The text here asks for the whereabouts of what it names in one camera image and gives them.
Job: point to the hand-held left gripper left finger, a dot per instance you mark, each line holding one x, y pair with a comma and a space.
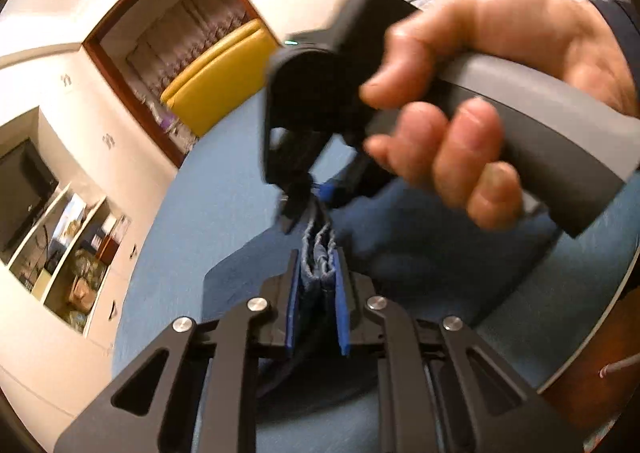
291, 318

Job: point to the white wall hook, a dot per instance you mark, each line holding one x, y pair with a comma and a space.
107, 139
65, 79

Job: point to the brown wooden door frame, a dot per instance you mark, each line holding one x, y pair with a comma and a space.
135, 105

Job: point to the yellow armchair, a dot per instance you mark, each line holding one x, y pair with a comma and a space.
215, 83

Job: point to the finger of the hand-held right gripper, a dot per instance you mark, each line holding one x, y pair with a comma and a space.
296, 200
350, 183

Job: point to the wooden bed frame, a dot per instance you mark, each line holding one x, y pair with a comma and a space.
575, 393

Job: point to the white shelf unit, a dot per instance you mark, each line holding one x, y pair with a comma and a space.
75, 250

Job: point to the black television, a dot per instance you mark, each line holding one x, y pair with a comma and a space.
22, 193

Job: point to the blue quilted bed cover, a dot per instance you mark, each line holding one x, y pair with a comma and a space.
210, 193

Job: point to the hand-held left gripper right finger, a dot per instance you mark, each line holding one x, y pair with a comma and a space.
342, 313

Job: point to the blue denim pants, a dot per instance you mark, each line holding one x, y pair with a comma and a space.
320, 263

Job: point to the person's right hand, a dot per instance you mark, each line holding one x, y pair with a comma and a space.
500, 28

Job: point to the grey curtain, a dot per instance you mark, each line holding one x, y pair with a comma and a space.
200, 18

